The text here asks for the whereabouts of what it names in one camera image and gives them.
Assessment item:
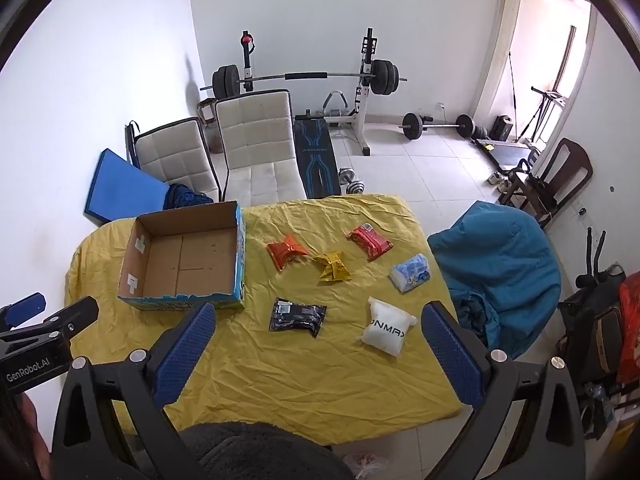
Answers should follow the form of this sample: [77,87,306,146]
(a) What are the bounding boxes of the white soft packet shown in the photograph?
[361,296,418,358]

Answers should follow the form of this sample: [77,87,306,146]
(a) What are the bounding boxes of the dark wooden chair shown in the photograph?
[500,137,594,228]

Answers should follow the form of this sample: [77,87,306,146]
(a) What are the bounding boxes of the dark blue cloth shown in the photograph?
[162,183,213,211]

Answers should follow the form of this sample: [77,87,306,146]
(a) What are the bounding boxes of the exercise machine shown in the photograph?
[530,85,568,141]

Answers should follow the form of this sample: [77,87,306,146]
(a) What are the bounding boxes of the teal bean bag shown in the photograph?
[427,201,562,361]

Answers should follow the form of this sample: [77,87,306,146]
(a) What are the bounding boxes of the cardboard box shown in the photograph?
[117,201,247,313]

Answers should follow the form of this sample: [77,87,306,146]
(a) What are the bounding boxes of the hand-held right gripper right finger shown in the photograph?
[421,301,586,480]

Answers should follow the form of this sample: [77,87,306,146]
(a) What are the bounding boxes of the orange snack packet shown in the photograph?
[266,234,311,272]

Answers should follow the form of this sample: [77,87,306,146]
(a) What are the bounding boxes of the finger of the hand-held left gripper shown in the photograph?
[0,292,47,333]
[27,296,99,347]

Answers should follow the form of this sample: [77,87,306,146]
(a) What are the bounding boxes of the black case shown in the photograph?
[490,115,516,142]

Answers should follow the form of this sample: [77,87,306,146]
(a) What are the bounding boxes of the brown wooden stool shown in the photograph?
[197,100,224,154]

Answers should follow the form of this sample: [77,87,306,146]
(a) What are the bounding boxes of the yellow snack packet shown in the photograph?
[314,250,353,282]

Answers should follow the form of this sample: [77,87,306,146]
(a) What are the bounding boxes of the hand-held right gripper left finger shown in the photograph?
[50,302,217,480]

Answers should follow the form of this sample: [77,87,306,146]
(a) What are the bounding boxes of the red bag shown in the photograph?
[617,270,640,386]

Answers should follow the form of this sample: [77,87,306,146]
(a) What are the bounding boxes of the black packet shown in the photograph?
[269,298,327,339]

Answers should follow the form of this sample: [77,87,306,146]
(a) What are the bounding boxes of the white squat rack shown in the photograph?
[240,27,381,157]

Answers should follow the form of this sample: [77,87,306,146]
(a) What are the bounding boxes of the long barbell with black plates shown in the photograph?
[200,59,408,98]

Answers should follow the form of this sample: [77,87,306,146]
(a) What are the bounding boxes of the silver metal handle frame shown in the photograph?
[320,91,353,122]

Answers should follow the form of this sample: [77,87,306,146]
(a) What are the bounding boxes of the small white padded chair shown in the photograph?
[135,117,221,206]

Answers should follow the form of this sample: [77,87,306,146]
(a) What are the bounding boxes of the red snack packet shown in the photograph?
[346,224,393,262]

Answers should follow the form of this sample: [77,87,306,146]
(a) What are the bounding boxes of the large white padded chair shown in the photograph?
[215,89,307,207]

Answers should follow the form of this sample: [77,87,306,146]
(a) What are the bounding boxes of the short barbell with black plates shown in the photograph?
[402,112,473,141]

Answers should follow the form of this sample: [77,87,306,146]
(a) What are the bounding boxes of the crumpled plastic bag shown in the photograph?
[345,452,388,478]

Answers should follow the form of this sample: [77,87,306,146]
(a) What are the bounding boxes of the yellow tablecloth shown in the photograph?
[64,194,463,448]

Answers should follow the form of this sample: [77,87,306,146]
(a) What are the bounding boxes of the black folded frame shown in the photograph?
[125,121,142,166]

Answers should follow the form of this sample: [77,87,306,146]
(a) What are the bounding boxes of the blue foam mat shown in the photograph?
[82,148,171,223]

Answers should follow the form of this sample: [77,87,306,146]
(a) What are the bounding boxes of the black weight bench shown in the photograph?
[292,115,343,198]

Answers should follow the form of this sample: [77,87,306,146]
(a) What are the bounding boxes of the chrome dumbbells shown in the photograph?
[338,167,368,195]

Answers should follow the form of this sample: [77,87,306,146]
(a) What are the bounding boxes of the black exercise bike handles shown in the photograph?
[575,227,626,286]

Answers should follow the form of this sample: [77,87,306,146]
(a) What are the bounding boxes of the black treadmill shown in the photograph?
[475,137,543,171]

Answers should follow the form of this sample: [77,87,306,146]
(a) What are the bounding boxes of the blue and white packet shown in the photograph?
[390,255,432,293]

